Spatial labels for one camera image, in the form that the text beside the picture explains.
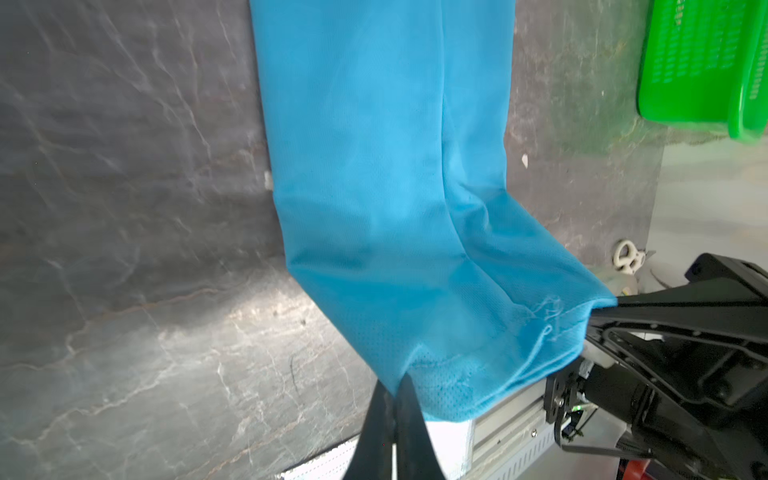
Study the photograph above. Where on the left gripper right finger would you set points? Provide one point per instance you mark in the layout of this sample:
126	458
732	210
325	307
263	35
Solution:
416	458

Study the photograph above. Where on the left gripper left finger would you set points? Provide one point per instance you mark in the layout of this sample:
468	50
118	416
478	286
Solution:
372	458

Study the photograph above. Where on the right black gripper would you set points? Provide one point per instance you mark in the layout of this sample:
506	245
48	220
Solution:
684	390

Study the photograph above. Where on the green plastic basket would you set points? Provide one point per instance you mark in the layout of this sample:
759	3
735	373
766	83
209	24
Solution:
704	67

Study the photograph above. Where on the teal t-shirt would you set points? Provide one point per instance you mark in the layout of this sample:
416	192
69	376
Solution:
385	123

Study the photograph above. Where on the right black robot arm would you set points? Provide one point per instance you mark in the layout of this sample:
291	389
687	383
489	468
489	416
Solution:
690	467

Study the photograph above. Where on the clear plastic bag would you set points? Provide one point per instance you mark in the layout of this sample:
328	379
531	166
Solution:
452	444

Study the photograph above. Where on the white scissors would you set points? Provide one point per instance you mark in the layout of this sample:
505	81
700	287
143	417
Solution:
627	258

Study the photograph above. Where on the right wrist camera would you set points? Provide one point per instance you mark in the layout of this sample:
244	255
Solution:
709	266

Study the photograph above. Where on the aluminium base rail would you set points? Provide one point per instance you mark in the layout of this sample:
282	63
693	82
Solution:
508	439

